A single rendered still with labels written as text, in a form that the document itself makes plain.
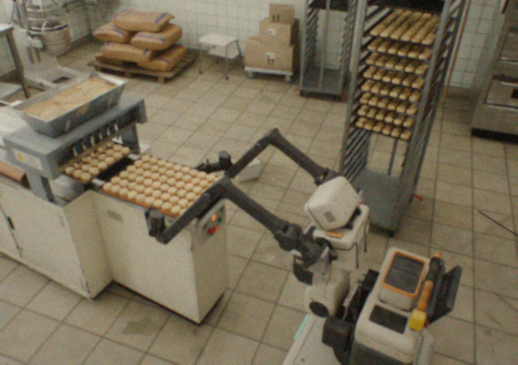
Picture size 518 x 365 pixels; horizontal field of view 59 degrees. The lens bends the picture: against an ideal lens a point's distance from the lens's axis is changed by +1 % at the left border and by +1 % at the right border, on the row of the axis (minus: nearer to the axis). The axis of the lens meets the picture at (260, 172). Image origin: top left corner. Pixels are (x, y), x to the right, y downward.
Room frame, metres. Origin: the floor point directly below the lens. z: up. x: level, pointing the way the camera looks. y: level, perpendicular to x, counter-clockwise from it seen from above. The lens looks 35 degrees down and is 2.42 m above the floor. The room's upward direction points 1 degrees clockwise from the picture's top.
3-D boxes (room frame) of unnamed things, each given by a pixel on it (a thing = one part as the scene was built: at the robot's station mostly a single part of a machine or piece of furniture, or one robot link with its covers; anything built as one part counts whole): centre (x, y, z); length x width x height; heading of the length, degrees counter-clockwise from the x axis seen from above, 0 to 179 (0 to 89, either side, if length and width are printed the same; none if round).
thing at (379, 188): (2.90, -0.94, 0.93); 0.64 x 0.51 x 1.78; 150
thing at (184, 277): (2.02, 0.58, 0.45); 0.70 x 0.34 x 0.90; 61
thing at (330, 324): (1.44, -0.36, 0.55); 0.28 x 0.27 x 0.25; 152
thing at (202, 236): (1.84, 0.26, 0.77); 0.24 x 0.04 x 0.14; 151
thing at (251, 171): (3.41, 0.16, 0.08); 0.30 x 0.22 x 0.16; 25
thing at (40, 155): (2.26, 1.02, 1.01); 0.72 x 0.33 x 0.34; 151
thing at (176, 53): (5.73, 1.27, 0.19); 0.72 x 0.42 x 0.15; 164
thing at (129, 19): (5.81, 1.51, 0.62); 0.72 x 0.42 x 0.17; 76
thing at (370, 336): (1.37, -0.61, 0.59); 0.55 x 0.34 x 0.83; 152
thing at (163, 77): (5.81, 1.56, 0.06); 1.20 x 0.80 x 0.11; 72
